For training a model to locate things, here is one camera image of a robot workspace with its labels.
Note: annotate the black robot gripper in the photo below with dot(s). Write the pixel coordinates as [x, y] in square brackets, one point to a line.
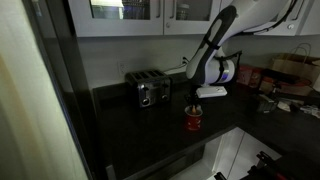
[192, 95]

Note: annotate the orange marker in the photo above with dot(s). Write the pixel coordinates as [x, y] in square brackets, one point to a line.
[193, 109]

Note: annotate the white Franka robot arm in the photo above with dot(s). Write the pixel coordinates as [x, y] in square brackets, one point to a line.
[233, 20]

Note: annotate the red mug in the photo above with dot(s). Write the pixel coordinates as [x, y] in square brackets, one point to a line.
[193, 122]

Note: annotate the silver four-slot toaster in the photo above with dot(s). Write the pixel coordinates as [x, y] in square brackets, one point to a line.
[150, 87]

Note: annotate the narrow white lower cabinet door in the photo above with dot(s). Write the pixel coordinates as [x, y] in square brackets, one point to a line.
[230, 150]

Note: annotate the pink cardboard box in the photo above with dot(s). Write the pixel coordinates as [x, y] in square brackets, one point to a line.
[250, 76]

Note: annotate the wide white lower cabinet door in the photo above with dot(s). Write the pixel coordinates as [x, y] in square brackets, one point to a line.
[253, 156]

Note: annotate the narrow glass cabinet door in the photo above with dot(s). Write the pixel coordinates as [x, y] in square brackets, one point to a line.
[186, 27]

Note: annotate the small white object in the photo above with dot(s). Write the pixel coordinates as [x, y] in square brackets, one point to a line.
[283, 106]

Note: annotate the glass jar in cabinet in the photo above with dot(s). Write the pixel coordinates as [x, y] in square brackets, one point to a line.
[182, 11]

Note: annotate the brown paper bag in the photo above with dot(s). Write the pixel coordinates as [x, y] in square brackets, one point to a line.
[293, 68]

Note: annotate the wide glass cabinet door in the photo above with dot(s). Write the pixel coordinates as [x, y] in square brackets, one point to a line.
[116, 26]

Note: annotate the white printed packet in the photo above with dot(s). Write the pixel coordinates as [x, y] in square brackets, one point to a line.
[310, 110]

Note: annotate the glass cabinet door with knob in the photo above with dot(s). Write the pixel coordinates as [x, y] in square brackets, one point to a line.
[283, 29]

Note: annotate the dark refrigerator side panel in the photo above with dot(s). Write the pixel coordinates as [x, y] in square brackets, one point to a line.
[70, 100]

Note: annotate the plain white cabinet door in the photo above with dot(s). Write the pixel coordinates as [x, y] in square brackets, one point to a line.
[311, 20]

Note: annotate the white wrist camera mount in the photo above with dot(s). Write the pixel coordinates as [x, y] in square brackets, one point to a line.
[211, 91]

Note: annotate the white wall outlet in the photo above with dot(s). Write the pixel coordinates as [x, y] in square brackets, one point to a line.
[122, 67]

